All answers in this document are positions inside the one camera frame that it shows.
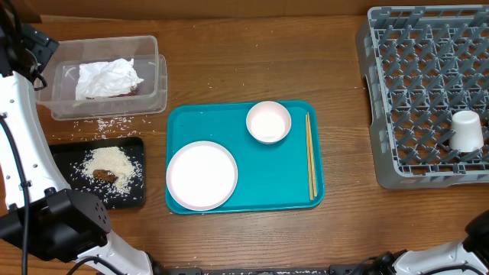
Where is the large white plate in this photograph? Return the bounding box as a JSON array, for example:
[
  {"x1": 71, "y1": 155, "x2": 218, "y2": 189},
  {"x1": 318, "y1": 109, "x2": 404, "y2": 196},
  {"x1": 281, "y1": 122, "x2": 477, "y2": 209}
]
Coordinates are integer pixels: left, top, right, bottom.
[{"x1": 166, "y1": 141, "x2": 238, "y2": 212}]

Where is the pile of white rice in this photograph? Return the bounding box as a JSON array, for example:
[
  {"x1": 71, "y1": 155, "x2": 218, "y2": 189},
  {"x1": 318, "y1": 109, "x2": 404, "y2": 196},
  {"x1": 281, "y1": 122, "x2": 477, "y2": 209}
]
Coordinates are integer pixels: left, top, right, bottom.
[{"x1": 70, "y1": 147, "x2": 143, "y2": 197}]

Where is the red snack wrapper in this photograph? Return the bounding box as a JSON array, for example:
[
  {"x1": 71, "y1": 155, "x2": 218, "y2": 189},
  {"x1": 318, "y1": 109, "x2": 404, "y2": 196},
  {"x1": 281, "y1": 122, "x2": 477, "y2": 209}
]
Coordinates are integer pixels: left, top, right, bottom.
[{"x1": 86, "y1": 90, "x2": 137, "y2": 99}]

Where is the white napkin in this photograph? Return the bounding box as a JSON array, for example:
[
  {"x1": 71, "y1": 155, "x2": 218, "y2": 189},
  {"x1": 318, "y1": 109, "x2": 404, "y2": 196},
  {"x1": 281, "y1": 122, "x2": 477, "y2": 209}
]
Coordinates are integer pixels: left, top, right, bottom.
[{"x1": 75, "y1": 58, "x2": 144, "y2": 100}]

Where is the brown food scrap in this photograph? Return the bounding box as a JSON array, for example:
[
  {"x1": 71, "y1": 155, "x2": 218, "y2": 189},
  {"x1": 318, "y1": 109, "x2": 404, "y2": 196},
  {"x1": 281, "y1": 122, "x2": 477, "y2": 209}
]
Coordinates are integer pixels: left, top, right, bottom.
[{"x1": 92, "y1": 170, "x2": 118, "y2": 183}]

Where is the white cup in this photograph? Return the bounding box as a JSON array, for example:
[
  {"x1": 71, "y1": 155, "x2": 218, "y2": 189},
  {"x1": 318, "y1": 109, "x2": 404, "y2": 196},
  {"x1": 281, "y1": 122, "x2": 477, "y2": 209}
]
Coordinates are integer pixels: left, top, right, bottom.
[{"x1": 449, "y1": 110, "x2": 484, "y2": 153}]

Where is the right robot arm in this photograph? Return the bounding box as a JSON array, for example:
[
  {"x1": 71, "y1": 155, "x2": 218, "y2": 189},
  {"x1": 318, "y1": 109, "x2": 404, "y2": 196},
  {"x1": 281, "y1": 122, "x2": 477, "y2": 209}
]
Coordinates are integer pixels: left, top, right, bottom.
[{"x1": 362, "y1": 212, "x2": 488, "y2": 275}]

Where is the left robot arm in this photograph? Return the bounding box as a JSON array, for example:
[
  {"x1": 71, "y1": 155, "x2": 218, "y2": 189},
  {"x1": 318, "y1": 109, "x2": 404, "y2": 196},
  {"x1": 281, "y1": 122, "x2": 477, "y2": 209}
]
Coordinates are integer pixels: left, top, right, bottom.
[{"x1": 1, "y1": 1, "x2": 165, "y2": 274}]

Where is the grey dishwasher rack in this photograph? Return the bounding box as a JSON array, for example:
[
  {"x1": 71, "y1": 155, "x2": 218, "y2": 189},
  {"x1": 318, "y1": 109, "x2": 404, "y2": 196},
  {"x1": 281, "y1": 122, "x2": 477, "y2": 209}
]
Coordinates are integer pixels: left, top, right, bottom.
[{"x1": 356, "y1": 5, "x2": 488, "y2": 189}]

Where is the small white saucer bowl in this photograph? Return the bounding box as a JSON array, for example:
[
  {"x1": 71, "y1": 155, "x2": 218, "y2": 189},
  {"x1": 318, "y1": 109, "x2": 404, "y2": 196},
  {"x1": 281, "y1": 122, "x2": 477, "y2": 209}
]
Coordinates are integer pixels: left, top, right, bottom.
[{"x1": 246, "y1": 101, "x2": 292, "y2": 144}]

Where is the teal serving tray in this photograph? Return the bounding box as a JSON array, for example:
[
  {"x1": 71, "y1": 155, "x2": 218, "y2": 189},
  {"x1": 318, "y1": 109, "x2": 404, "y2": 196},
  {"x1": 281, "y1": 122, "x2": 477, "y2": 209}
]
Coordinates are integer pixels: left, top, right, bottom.
[{"x1": 167, "y1": 100, "x2": 325, "y2": 213}]

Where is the left wooden chopstick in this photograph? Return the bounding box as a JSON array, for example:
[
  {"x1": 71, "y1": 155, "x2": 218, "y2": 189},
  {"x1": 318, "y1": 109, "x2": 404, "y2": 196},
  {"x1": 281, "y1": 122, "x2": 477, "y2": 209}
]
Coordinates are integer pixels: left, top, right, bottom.
[{"x1": 305, "y1": 113, "x2": 316, "y2": 201}]

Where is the wooden chopstick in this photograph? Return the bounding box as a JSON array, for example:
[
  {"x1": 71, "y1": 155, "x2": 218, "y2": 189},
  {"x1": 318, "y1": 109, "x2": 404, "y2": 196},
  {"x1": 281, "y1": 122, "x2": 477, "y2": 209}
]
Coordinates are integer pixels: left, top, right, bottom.
[
  {"x1": 309, "y1": 115, "x2": 318, "y2": 197},
  {"x1": 305, "y1": 113, "x2": 316, "y2": 201}
]

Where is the right wooden chopstick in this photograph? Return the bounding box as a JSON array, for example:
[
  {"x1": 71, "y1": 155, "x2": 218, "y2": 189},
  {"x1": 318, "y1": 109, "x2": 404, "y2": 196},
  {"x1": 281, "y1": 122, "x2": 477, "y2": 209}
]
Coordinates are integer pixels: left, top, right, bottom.
[{"x1": 309, "y1": 115, "x2": 318, "y2": 197}]

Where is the clear plastic bin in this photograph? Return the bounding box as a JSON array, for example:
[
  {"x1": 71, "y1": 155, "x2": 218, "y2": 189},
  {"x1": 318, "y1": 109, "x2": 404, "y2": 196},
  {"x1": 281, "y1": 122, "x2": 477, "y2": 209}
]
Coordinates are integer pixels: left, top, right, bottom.
[{"x1": 36, "y1": 35, "x2": 168, "y2": 121}]

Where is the black tray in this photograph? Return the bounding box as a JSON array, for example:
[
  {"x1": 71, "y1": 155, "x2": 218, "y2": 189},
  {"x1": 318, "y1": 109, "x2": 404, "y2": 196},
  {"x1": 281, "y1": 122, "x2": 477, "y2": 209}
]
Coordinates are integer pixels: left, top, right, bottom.
[{"x1": 50, "y1": 137, "x2": 145, "y2": 209}]

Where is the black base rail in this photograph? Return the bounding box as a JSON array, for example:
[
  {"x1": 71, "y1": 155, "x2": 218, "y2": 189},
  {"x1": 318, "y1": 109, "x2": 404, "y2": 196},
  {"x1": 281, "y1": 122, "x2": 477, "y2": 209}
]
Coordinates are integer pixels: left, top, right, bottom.
[{"x1": 157, "y1": 264, "x2": 363, "y2": 275}]

